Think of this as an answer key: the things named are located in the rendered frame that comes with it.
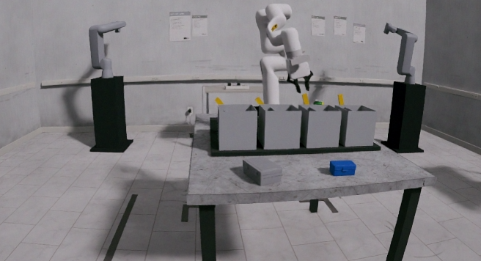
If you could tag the blue plastic box with latch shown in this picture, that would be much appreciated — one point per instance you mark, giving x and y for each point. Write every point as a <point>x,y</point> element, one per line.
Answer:
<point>342,168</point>

